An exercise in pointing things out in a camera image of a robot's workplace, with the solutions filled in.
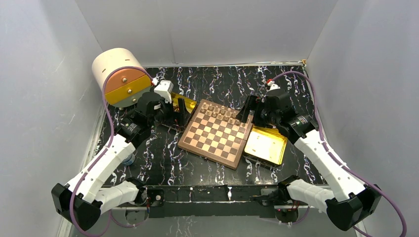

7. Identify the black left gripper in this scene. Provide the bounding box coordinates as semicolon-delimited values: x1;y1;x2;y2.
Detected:
149;96;190;129

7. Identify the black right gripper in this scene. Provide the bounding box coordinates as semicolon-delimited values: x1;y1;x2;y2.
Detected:
235;95;280;129

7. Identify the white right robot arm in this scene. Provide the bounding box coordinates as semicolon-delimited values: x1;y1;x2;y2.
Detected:
236;89;381;231

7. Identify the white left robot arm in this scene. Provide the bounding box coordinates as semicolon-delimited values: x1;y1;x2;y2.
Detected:
51;92;174;236

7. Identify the wooden chess board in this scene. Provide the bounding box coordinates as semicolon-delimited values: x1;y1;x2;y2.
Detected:
178;99;253;170

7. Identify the gold tin box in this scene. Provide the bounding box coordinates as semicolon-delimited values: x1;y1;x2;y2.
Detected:
163;92;197;132

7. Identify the gold tin lid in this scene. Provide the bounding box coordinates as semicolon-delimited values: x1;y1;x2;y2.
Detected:
243;126;288;167

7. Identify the round cream drawer cabinet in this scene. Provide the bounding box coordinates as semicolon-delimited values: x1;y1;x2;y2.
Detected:
91;48;151;108

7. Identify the small white blue bottle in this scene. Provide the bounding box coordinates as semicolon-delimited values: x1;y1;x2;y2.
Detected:
122;154;135;166

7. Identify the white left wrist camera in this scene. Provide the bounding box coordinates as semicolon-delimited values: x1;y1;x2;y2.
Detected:
154;80;173;104

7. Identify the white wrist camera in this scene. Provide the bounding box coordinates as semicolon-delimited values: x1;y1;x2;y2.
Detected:
154;80;173;104
266;79;280;91

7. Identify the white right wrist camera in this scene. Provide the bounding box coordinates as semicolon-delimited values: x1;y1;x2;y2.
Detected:
266;79;280;91

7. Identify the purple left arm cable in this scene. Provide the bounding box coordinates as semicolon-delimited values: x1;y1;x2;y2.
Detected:
69;66;155;237

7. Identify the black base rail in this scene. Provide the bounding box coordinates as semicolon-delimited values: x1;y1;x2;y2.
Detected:
115;185;310;219

